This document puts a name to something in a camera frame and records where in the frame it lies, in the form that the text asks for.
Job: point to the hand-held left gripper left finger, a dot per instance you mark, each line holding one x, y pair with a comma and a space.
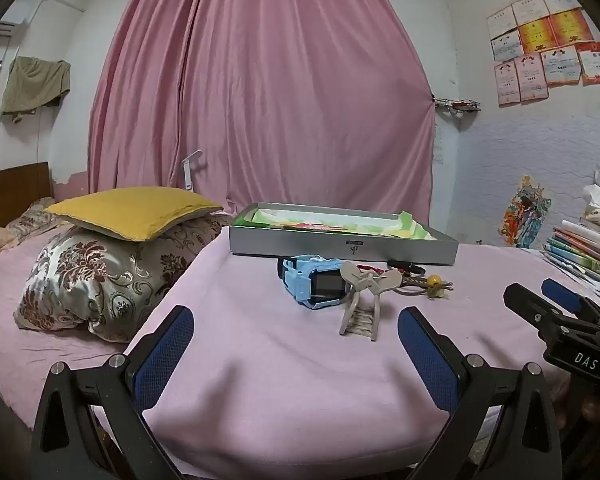
165, 355

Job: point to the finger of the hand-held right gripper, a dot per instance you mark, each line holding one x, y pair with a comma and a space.
530, 310
560, 294

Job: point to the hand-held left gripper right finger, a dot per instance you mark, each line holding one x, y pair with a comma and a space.
427, 355

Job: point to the beige hair claw clip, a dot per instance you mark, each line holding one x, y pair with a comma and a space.
352, 272

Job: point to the blue smartwatch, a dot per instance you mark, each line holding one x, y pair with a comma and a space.
300, 280

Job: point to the grey shallow box tray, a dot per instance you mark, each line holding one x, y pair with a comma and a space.
305, 247

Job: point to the stack of books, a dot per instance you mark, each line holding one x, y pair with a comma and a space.
580, 255

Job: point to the floral satin pillow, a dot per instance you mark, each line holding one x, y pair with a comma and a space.
95, 280

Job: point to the yellow pillow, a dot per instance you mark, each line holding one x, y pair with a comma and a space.
135, 210

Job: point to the painted paper sheet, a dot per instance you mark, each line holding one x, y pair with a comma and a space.
330, 225

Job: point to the white folding lamp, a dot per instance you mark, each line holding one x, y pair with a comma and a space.
187, 175

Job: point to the beige quilt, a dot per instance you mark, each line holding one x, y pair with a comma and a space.
0, 242

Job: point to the wooden headboard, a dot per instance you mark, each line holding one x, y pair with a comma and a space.
15, 185

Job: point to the pink curtain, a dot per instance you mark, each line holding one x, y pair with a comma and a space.
280, 85

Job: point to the green hanging cloth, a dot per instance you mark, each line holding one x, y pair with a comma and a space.
35, 80

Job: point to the colourful wall poster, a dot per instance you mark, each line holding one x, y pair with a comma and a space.
527, 210

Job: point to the group of wall certificates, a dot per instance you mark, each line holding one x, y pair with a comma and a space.
535, 35

